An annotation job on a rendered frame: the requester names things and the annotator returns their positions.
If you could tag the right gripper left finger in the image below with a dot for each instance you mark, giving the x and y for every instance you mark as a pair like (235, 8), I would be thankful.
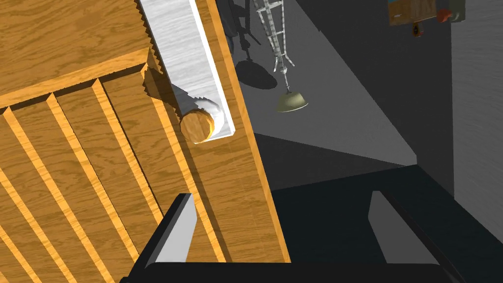
(175, 236)

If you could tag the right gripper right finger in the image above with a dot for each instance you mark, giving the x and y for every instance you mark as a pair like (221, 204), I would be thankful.
(399, 236)

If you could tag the wooden slatted door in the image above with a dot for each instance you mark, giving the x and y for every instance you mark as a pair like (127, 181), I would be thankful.
(98, 165)

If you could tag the wooden round door knob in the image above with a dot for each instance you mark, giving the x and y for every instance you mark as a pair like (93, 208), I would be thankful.
(196, 125)

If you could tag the floor lamp with green shade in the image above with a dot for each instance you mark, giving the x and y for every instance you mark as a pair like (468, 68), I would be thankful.
(283, 67)

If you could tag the wooden wall cabinet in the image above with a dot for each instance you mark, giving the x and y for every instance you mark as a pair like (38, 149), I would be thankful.
(420, 13)

